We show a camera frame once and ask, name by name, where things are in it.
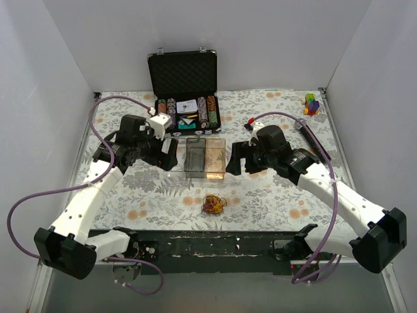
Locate black handheld microphone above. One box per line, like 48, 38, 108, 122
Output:
295, 119, 332, 164

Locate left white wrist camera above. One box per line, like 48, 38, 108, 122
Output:
147, 113, 171, 141

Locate orange green chip row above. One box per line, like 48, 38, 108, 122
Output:
207, 96, 218, 127

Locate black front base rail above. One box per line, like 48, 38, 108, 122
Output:
87, 229, 320, 275

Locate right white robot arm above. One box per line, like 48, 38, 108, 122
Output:
226, 123, 407, 273

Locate colourful toy block train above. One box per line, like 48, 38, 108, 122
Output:
302, 93, 320, 116

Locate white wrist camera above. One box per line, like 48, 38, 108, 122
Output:
245, 119, 265, 146
147, 113, 171, 141

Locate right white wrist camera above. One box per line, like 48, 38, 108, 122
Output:
245, 119, 265, 146

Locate grey poker chip row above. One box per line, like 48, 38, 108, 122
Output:
197, 97, 209, 128

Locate clear plastic organizer box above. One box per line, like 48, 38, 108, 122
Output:
169, 136, 226, 181

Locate white playing card deck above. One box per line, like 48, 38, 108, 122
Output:
176, 99, 198, 114

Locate black poker chip case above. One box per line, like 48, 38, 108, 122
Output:
147, 47, 222, 136

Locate purple poker chip row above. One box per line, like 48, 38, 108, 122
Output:
167, 98, 177, 130

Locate orange poker chip row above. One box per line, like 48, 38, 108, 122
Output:
158, 99, 167, 114

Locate floral table mat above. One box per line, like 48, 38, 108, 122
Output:
93, 90, 332, 231

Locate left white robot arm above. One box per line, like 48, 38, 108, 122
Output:
34, 113, 178, 280

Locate teal card box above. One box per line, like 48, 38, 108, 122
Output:
178, 118, 196, 130

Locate yellow wire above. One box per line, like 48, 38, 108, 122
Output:
201, 194, 227, 216

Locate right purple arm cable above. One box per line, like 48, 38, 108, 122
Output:
250, 112, 342, 284

